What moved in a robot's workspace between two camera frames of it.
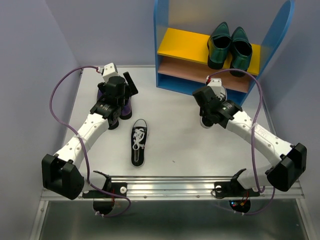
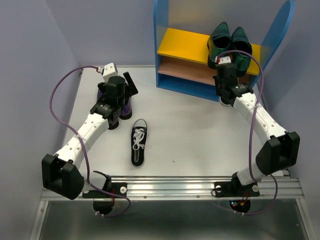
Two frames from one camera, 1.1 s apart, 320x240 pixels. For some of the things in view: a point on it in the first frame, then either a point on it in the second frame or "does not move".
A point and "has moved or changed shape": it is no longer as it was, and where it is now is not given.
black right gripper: x=201 y=113 to x=217 y=81
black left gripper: x=130 y=89 does not move
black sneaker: x=206 y=122 has moved or changed shape
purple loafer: x=126 y=112 does not move
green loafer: x=218 y=44 does not move
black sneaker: x=139 y=138 does not move
